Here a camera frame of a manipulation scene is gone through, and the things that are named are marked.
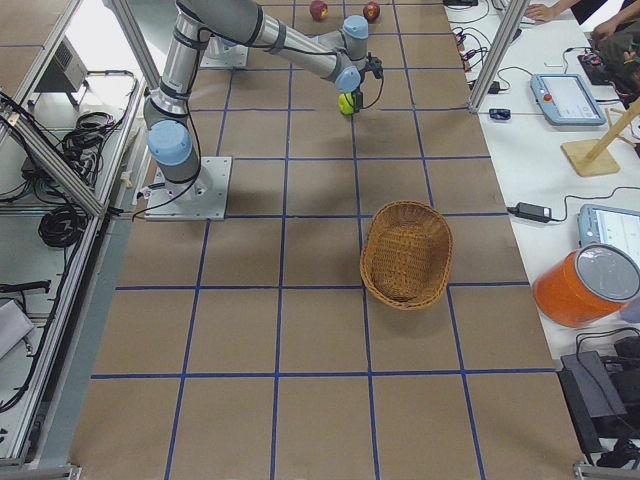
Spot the small blue black device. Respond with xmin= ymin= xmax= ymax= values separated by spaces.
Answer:
xmin=488 ymin=108 xmax=511 ymax=121

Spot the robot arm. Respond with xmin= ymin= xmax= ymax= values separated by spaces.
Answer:
xmin=144 ymin=1 xmax=369 ymax=185

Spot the woven wicker basket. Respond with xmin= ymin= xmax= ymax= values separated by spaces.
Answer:
xmin=359 ymin=200 xmax=454 ymax=311

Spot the dark red apple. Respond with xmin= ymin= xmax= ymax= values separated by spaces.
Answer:
xmin=309 ymin=0 xmax=329 ymax=22

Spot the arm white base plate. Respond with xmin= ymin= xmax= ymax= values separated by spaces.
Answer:
xmin=143 ymin=157 xmax=232 ymax=221
xmin=200 ymin=36 xmax=248 ymax=70

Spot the green apple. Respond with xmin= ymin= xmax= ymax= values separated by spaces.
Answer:
xmin=338 ymin=93 xmax=355 ymax=116

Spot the red yellow apple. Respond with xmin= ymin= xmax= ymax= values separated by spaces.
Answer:
xmin=362 ymin=1 xmax=381 ymax=23

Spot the person hand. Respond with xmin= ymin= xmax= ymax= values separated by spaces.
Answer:
xmin=524 ymin=3 xmax=565 ymax=22

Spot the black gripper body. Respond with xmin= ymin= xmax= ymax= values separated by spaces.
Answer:
xmin=351 ymin=89 xmax=362 ymax=111

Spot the blue teach pendant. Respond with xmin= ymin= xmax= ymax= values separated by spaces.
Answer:
xmin=530 ymin=74 xmax=606 ymax=126
xmin=578 ymin=204 xmax=640 ymax=264

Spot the wooden stand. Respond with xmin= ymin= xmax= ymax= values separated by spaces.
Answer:
xmin=561 ymin=99 xmax=639 ymax=177

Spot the black power brick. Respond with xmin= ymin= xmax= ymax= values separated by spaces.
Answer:
xmin=514 ymin=202 xmax=553 ymax=223

